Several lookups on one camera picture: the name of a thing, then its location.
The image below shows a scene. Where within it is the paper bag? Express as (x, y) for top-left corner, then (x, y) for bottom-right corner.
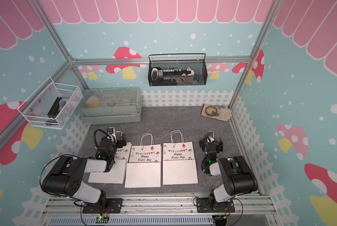
(162, 130), (198, 185)
(88, 142), (132, 184)
(125, 133), (162, 188)

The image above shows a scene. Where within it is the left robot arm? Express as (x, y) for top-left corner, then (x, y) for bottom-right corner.
(39, 128), (127, 216)

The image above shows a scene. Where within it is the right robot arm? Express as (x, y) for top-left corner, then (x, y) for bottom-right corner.
(193, 131), (258, 214)

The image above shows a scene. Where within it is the roll of brown tape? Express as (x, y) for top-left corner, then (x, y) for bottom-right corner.
(205, 105), (218, 117)

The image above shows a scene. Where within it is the clear plastic storage box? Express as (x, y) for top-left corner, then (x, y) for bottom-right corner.
(78, 87), (142, 125)

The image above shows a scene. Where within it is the black item in white basket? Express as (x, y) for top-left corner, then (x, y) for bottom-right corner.
(47, 97), (62, 118)

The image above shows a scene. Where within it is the green circuit board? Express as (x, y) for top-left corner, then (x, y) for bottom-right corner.
(95, 216), (110, 224)

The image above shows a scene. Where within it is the black white device in basket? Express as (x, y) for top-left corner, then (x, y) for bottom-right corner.
(148, 67), (195, 83)

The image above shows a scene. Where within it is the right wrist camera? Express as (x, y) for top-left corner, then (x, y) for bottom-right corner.
(206, 131), (216, 143)

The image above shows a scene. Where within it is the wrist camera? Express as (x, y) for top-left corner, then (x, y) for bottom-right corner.
(206, 131), (216, 143)
(106, 127), (117, 142)

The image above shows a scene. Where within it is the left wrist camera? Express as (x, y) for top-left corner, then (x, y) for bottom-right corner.
(106, 127), (117, 142)

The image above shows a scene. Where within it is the white wire mesh basket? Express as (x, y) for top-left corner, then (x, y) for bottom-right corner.
(18, 77), (83, 130)

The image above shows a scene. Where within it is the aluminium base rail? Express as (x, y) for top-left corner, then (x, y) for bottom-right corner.
(37, 192), (280, 226)

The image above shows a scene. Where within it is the black wire mesh basket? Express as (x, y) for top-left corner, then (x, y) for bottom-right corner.
(148, 53), (208, 86)

